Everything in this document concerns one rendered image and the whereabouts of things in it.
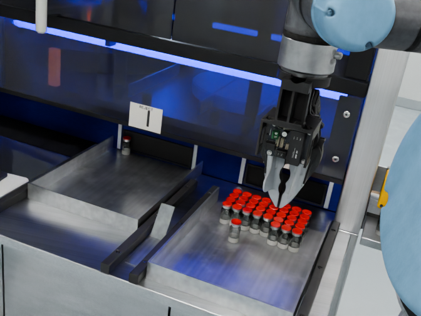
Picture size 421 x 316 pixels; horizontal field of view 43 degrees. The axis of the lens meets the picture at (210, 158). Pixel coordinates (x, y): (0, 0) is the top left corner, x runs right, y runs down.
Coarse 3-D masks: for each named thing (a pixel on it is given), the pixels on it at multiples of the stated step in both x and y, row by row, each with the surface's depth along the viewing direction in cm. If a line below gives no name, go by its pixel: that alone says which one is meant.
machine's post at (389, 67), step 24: (384, 72) 104; (384, 96) 106; (360, 120) 109; (384, 120) 108; (360, 144) 111; (360, 168) 113; (360, 192) 114; (336, 216) 118; (360, 216) 116; (336, 288) 124; (336, 312) 126
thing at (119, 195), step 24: (96, 144) 136; (72, 168) 127; (96, 168) 131; (120, 168) 132; (144, 168) 134; (168, 168) 136; (48, 192) 111; (72, 192) 118; (96, 192) 120; (120, 192) 121; (144, 192) 123; (168, 192) 117; (96, 216) 109; (120, 216) 106; (144, 216) 108
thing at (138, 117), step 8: (136, 104) 127; (136, 112) 128; (144, 112) 127; (152, 112) 126; (160, 112) 125; (136, 120) 128; (144, 120) 128; (152, 120) 127; (160, 120) 126; (144, 128) 128; (152, 128) 127; (160, 128) 127
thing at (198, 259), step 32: (192, 224) 111; (224, 224) 114; (160, 256) 97; (192, 256) 102; (224, 256) 103; (256, 256) 105; (288, 256) 106; (192, 288) 91; (224, 288) 89; (256, 288) 95; (288, 288) 97
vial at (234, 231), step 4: (232, 224) 107; (240, 224) 107; (232, 228) 107; (236, 228) 107; (240, 228) 107; (232, 232) 107; (236, 232) 107; (228, 236) 108; (232, 236) 107; (236, 236) 107; (228, 240) 108; (232, 240) 108; (236, 240) 108
